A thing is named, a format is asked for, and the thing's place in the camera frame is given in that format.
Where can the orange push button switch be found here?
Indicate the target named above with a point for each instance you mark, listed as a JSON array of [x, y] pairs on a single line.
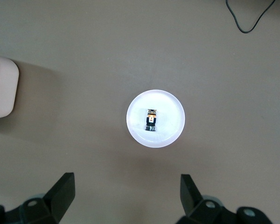
[[151, 121]]

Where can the white lidded lunch box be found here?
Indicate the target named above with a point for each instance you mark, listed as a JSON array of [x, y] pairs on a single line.
[[2, 88]]

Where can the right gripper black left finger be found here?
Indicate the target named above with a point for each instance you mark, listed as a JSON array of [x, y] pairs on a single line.
[[58, 198]]

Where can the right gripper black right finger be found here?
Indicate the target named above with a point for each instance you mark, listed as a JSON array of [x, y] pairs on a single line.
[[191, 198]]

